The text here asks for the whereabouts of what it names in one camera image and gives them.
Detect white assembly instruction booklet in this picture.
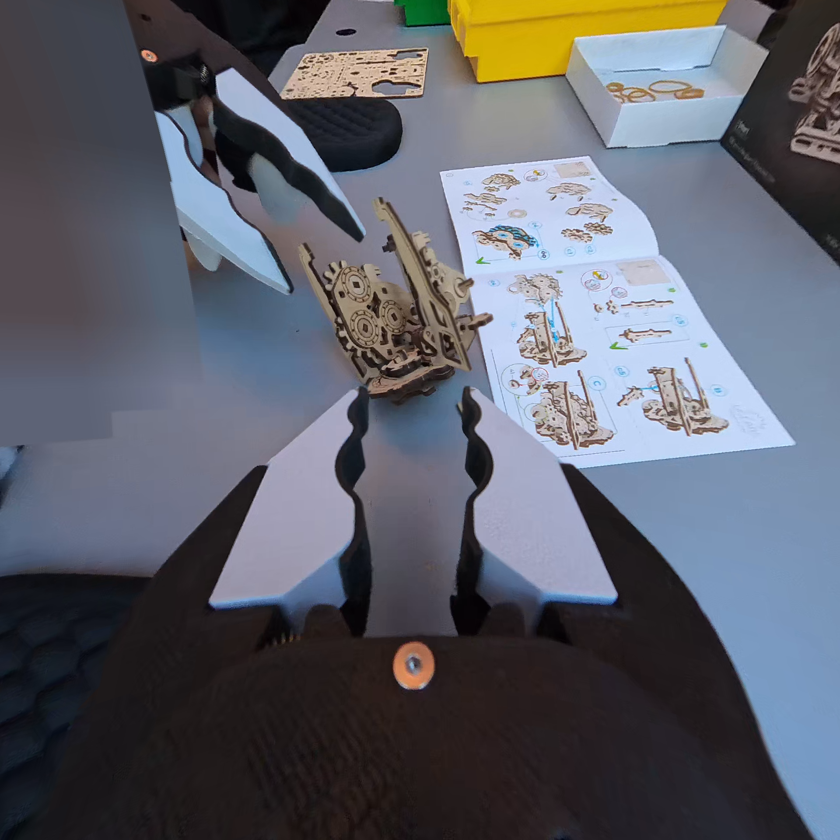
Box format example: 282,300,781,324
440,155,797,469

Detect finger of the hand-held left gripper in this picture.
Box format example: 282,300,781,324
209,66,367,242
154,104,294,295

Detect white cardboard box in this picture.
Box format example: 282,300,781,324
566,25,769,149

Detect black model kit box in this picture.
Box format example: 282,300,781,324
720,0,840,267

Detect black wrist rest pad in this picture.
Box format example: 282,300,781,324
282,97,404,173

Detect wooden gear model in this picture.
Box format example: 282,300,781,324
298,197,494,405

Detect laser-cut plywood parts sheet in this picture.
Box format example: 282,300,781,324
280,47,430,101

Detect green storage bin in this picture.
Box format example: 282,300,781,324
394,0,454,27

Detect tan rubber bands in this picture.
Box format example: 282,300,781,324
604,79,707,105

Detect black honeycomb cushion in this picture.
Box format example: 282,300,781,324
0,574,156,840

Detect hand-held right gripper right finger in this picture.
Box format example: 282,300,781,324
451,386,619,636

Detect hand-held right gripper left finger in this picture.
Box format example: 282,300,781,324
209,386,373,636

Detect yellow storage bin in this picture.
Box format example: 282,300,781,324
448,0,728,84

